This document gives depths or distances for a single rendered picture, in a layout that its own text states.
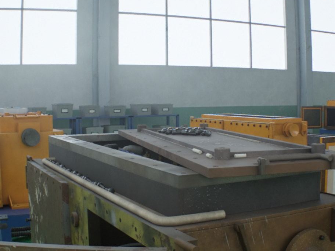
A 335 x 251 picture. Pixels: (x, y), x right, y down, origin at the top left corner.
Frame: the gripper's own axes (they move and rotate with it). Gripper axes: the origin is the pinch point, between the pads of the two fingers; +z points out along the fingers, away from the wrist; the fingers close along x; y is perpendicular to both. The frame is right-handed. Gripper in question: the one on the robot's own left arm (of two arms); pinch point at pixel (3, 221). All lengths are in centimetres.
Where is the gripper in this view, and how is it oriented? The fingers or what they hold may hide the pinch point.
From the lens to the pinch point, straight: 240.0
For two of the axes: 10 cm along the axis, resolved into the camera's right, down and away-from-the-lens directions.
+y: -3.6, -6.1, 7.0
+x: -2.4, 7.9, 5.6
